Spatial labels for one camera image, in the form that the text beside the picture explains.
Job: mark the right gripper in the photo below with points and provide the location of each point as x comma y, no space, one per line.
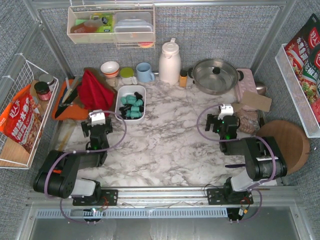
216,122

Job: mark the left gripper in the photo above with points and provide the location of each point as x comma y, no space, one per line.
97,127

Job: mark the green coffee capsule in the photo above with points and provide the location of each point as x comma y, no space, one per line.
135,109
130,99
123,100
139,103
134,115

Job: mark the white plastic storage basket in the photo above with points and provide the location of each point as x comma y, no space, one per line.
130,90

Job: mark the cardboard sheet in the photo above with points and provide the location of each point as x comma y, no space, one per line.
238,106
256,101

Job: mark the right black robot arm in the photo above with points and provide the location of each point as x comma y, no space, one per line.
263,159

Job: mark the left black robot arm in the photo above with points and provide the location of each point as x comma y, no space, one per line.
62,180

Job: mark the pink striped oven mitt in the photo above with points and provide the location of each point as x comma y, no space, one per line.
248,121

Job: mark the orange plastic tray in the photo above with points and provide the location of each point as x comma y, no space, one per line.
73,111

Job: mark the red cloth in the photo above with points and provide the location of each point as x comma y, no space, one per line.
96,92

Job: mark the black chef knife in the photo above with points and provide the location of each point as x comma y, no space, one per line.
64,105

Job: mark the steel pot with lid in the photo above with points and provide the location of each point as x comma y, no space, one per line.
215,76

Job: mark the pink box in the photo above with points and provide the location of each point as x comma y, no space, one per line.
245,83

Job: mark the yellow spice bottle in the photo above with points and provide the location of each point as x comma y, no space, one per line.
183,77

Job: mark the white orange striped bowl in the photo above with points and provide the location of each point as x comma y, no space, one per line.
110,69

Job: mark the green lidded cup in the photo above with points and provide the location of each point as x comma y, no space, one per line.
128,76

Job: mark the red lidded jar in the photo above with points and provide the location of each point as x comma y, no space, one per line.
43,91

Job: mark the round wooden board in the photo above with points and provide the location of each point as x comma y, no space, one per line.
292,142

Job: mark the white thermos jug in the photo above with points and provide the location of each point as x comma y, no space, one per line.
170,62

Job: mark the blue mug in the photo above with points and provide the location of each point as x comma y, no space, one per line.
144,73

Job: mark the orange snack bag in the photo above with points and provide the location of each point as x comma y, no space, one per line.
19,121

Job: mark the clear plastic food box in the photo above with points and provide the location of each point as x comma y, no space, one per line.
134,26

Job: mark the red seasoning packet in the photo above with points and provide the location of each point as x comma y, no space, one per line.
303,52

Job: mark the white handled knife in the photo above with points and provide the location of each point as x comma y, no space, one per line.
73,85

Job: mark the white wire rack left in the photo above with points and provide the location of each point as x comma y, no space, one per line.
13,155

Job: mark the white wire basket right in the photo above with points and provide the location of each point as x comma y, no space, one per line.
309,122

